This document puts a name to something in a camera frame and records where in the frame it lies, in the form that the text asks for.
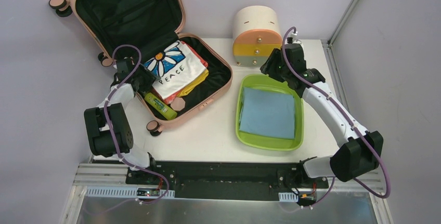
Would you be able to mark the green plastic tray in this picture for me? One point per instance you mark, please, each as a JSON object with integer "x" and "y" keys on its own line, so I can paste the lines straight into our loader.
{"x": 263, "y": 82}

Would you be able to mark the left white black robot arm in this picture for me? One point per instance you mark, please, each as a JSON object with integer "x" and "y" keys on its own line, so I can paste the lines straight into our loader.
{"x": 108, "y": 130}

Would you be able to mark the white peace daisy shirt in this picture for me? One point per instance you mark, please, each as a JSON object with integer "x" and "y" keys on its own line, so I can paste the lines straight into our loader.
{"x": 177, "y": 66}

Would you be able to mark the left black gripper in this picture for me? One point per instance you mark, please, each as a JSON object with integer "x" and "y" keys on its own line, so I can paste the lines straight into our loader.
{"x": 144, "y": 79}

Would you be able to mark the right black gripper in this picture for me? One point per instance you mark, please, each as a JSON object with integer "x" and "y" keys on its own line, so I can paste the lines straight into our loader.
{"x": 273, "y": 66}

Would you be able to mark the cream three-drawer round cabinet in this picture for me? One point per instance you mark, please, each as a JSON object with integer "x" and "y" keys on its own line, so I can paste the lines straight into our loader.
{"x": 256, "y": 33}

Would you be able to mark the pink hard-shell suitcase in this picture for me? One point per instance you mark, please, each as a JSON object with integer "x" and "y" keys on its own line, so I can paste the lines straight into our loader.
{"x": 123, "y": 28}

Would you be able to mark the folded yellow cloth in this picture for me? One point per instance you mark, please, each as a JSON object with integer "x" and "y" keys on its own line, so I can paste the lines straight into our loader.
{"x": 190, "y": 87}

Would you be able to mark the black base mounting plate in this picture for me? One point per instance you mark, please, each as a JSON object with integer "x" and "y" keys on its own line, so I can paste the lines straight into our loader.
{"x": 245, "y": 191}

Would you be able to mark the yellow green spray bottle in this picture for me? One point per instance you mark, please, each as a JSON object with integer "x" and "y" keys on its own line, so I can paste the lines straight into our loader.
{"x": 160, "y": 106}

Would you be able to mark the pink octagonal small box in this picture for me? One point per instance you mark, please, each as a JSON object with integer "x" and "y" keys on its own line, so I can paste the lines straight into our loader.
{"x": 178, "y": 104}

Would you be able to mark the light blue cloth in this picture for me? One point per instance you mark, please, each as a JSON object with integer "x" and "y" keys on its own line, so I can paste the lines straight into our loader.
{"x": 267, "y": 113}

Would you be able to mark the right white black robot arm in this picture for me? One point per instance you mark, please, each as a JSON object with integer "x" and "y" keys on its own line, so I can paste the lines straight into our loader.
{"x": 358, "y": 147}

